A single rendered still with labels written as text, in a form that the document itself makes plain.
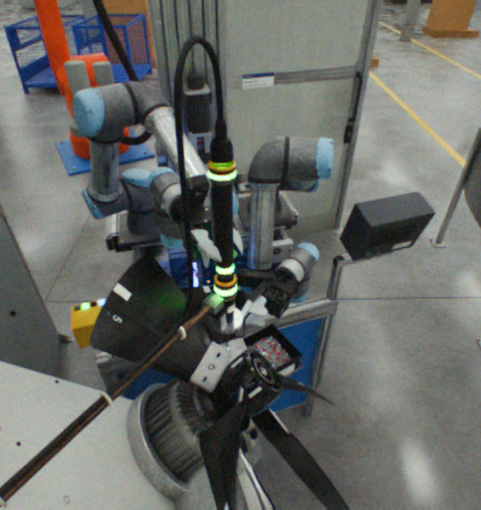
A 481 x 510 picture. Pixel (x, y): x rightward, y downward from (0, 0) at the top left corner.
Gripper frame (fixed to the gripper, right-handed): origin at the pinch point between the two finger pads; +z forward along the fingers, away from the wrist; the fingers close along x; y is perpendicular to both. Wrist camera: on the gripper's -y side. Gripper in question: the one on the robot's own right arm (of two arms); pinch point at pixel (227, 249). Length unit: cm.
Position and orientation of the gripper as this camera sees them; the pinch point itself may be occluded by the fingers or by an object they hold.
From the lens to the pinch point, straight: 70.0
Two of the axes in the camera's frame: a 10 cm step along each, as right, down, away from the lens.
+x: -8.7, 3.1, -3.8
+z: 4.9, 5.5, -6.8
